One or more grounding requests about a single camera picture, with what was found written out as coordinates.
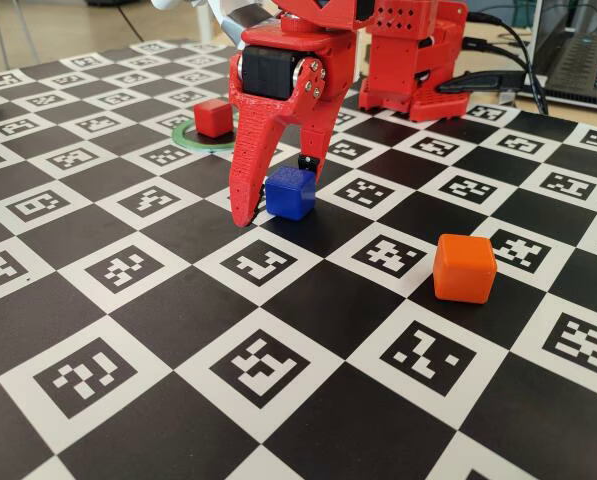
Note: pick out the blue cube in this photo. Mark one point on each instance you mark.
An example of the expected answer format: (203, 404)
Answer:
(290, 197)

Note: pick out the black white marker checkerboard mat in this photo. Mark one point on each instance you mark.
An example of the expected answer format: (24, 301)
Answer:
(328, 300)

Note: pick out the orange cube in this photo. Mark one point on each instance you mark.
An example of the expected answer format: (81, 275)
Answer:
(463, 272)

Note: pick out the red gripper black motor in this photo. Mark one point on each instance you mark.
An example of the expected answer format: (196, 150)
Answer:
(267, 70)

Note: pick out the red cube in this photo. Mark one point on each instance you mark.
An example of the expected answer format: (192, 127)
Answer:
(212, 120)

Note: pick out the white table leg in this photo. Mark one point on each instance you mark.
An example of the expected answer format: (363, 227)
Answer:
(206, 25)

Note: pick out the red robot arm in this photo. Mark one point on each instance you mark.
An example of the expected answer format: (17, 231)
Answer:
(403, 60)

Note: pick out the dark laptop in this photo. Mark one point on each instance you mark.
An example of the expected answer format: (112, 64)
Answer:
(578, 65)

